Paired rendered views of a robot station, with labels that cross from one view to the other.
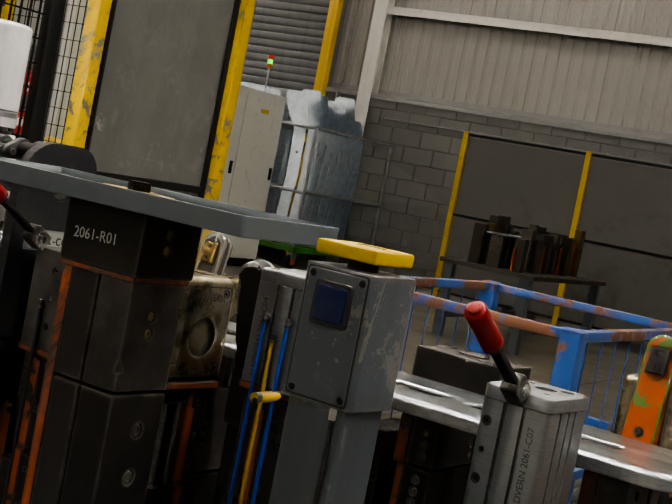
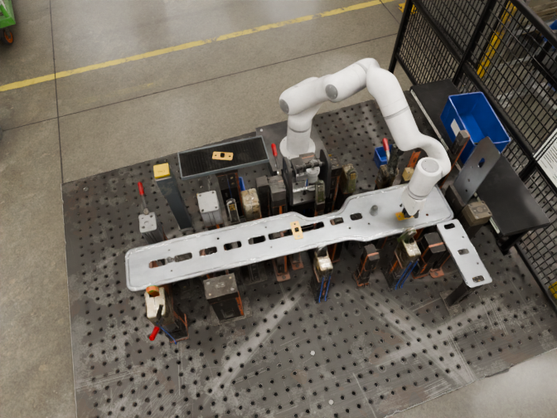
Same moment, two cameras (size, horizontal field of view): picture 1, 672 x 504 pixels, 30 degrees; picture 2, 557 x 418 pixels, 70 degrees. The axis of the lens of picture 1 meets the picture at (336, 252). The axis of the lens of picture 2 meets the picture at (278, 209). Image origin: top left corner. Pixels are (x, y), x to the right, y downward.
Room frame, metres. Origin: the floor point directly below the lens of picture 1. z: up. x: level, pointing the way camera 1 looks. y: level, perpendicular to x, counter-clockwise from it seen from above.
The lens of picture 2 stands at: (2.08, -0.42, 2.47)
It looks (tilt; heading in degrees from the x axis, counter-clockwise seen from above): 59 degrees down; 134
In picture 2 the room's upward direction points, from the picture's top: 3 degrees counter-clockwise
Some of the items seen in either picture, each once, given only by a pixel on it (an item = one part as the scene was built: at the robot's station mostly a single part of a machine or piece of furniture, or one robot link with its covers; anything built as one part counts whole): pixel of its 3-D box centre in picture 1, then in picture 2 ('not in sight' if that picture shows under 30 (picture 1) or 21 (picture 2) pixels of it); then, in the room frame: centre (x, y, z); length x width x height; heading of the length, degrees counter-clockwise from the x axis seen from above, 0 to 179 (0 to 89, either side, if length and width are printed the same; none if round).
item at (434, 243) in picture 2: not in sight; (424, 255); (2.04, 0.54, 0.84); 0.11 x 0.10 x 0.28; 146
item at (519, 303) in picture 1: (525, 282); not in sight; (11.76, -1.80, 0.58); 1.97 x 0.90 x 1.16; 150
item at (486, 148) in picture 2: not in sight; (474, 171); (2.00, 0.79, 1.17); 0.12 x 0.01 x 0.34; 146
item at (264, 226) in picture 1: (139, 197); (223, 157); (1.18, 0.19, 1.16); 0.37 x 0.14 x 0.02; 56
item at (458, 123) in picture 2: not in sight; (472, 127); (1.88, 1.08, 1.09); 0.30 x 0.17 x 0.13; 140
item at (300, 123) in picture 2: not in sight; (306, 103); (1.21, 0.71, 1.10); 0.19 x 0.12 x 0.24; 79
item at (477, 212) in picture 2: not in sight; (463, 230); (2.11, 0.73, 0.88); 0.08 x 0.08 x 0.36; 56
